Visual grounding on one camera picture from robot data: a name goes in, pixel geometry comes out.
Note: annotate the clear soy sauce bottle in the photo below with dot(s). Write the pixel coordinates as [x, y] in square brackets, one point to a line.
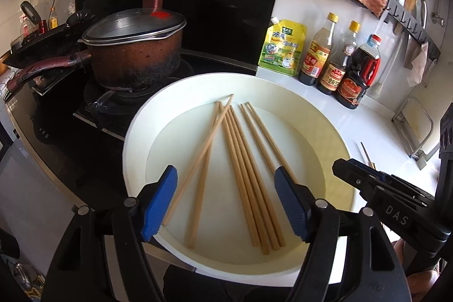
[336, 72]

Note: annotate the yellow green seasoning pouch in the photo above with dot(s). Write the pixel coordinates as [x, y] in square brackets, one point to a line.
[283, 50]

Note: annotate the black wall hook rail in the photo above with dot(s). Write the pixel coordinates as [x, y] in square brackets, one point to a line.
[410, 26]

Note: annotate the thin wooden chopstick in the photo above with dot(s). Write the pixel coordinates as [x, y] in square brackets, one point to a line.
[366, 153]

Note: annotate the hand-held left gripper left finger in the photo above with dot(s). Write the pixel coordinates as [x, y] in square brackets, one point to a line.
[159, 203]

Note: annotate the large white bowl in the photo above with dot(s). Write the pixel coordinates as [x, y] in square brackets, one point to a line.
[170, 132]

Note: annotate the black frying pan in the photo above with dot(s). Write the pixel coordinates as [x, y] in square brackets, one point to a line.
[46, 43]

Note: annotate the stainless steel board rack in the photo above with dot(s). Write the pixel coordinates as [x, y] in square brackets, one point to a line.
[419, 160]

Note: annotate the white hanging brush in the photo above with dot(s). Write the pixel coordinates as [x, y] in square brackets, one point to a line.
[378, 89]

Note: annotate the red cap soy sauce jug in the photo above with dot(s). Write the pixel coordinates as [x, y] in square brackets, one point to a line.
[357, 82]

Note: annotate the pile of wooden chopsticks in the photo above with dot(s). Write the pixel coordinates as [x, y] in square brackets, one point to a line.
[247, 174]

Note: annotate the hanging plastic bag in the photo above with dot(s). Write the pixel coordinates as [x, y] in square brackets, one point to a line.
[417, 65]

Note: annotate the yellow cap vinegar bottle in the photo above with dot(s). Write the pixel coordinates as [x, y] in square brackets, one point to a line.
[315, 58]

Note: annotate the dark red cooking pot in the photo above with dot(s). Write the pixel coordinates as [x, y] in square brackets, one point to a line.
[141, 61]

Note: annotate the small yellow cap bottle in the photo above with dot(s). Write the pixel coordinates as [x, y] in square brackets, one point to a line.
[53, 20]

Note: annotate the black range hood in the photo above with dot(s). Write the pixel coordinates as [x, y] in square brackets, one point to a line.
[219, 22]

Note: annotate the person's right hand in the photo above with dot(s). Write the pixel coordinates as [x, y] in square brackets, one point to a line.
[426, 288]

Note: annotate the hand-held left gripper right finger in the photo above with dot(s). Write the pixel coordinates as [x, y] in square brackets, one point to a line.
[290, 206]

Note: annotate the black gas stove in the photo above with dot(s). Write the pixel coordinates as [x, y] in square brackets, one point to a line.
[70, 132]

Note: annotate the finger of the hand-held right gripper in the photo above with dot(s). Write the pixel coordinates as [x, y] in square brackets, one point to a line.
[350, 174]
[396, 180]

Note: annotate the glass pot lid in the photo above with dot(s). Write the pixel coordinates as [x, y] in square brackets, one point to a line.
[134, 24]

